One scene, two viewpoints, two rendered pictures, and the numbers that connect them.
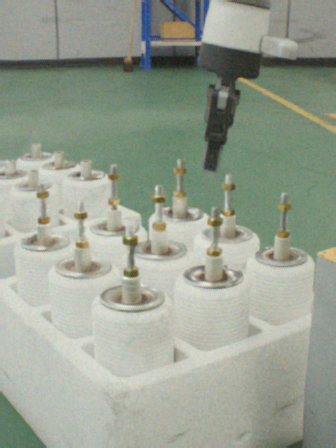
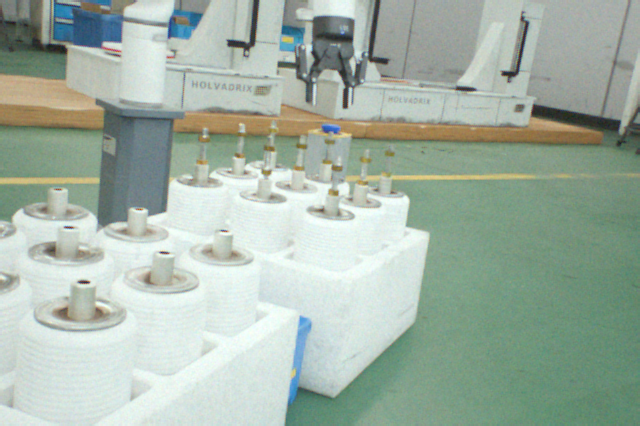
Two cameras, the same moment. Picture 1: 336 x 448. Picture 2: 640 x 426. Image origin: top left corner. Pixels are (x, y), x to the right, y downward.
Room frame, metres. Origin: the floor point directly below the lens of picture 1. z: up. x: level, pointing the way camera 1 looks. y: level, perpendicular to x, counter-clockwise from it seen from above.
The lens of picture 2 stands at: (1.57, 1.14, 0.53)
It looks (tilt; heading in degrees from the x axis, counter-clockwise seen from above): 13 degrees down; 237
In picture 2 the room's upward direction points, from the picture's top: 8 degrees clockwise
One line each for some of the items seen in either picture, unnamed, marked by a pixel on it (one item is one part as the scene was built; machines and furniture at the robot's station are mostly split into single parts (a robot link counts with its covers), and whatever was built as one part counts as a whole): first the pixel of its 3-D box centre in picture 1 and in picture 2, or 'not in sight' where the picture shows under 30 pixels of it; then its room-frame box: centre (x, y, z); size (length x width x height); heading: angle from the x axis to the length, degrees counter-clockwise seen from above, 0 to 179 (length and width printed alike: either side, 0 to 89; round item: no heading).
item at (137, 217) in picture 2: (33, 179); (137, 222); (1.27, 0.25, 0.26); 0.02 x 0.02 x 0.03
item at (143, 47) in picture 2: not in sight; (143, 65); (1.01, -0.54, 0.39); 0.09 x 0.09 x 0.17; 6
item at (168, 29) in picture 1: (177, 32); not in sight; (6.91, -0.09, 0.36); 0.31 x 0.25 x 0.20; 96
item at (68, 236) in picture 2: (9, 168); (67, 242); (1.37, 0.32, 0.26); 0.02 x 0.02 x 0.03
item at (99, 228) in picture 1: (114, 228); (263, 197); (1.01, 0.08, 0.25); 0.08 x 0.08 x 0.01
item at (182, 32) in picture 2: not in sight; (183, 24); (-0.80, -5.06, 0.36); 0.50 x 0.38 x 0.21; 97
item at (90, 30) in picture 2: not in sight; (112, 41); (-0.12, -4.67, 0.19); 0.50 x 0.41 x 0.37; 100
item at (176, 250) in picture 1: (159, 250); (296, 187); (0.92, 0.01, 0.25); 0.08 x 0.08 x 0.01
